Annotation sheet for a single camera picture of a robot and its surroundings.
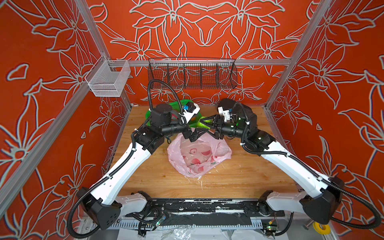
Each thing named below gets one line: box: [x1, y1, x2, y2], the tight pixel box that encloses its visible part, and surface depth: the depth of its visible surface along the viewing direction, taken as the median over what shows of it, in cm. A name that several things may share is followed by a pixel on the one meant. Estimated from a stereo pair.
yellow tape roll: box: [312, 221, 331, 235], surface depth 68 cm
